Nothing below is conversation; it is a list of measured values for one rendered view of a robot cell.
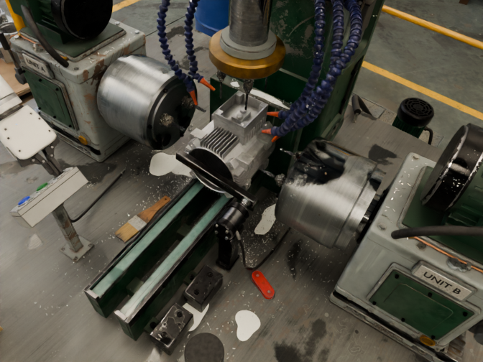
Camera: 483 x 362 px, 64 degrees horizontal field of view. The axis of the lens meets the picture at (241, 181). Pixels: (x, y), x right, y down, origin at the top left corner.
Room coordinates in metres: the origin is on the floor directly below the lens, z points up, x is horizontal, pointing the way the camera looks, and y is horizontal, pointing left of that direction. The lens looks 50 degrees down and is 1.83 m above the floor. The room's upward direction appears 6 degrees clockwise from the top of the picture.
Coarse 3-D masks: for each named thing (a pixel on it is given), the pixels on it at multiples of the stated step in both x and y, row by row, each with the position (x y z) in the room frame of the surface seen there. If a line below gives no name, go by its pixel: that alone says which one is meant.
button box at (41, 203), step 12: (72, 168) 0.60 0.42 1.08; (60, 180) 0.56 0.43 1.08; (72, 180) 0.57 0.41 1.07; (84, 180) 0.59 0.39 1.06; (36, 192) 0.53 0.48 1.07; (48, 192) 0.52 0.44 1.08; (60, 192) 0.54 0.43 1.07; (72, 192) 0.55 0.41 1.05; (24, 204) 0.48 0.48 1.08; (36, 204) 0.49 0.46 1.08; (48, 204) 0.50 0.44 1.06; (60, 204) 0.51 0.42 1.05; (24, 216) 0.46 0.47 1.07; (36, 216) 0.47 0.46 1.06
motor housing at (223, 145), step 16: (208, 128) 0.82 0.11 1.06; (208, 144) 0.71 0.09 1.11; (224, 144) 0.72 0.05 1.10; (240, 144) 0.75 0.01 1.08; (256, 144) 0.77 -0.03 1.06; (272, 144) 0.82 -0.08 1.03; (208, 160) 0.78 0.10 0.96; (224, 160) 0.68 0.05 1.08; (256, 160) 0.74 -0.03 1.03; (224, 176) 0.75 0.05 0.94; (240, 176) 0.67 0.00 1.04; (224, 192) 0.68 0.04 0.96
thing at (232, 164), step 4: (264, 124) 0.83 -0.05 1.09; (268, 124) 0.83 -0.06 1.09; (264, 128) 0.83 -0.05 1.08; (268, 128) 0.82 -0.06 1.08; (192, 140) 0.74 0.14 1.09; (196, 140) 0.74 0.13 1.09; (188, 144) 0.73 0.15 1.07; (192, 144) 0.73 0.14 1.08; (196, 144) 0.73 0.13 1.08; (192, 148) 0.73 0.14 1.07; (228, 160) 0.68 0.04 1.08; (232, 160) 0.68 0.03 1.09; (228, 164) 0.67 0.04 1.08; (232, 164) 0.67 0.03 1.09; (236, 164) 0.68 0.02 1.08; (232, 168) 0.67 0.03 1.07; (192, 172) 0.73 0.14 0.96; (192, 176) 0.73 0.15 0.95; (228, 196) 0.67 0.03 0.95; (232, 196) 0.67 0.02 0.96
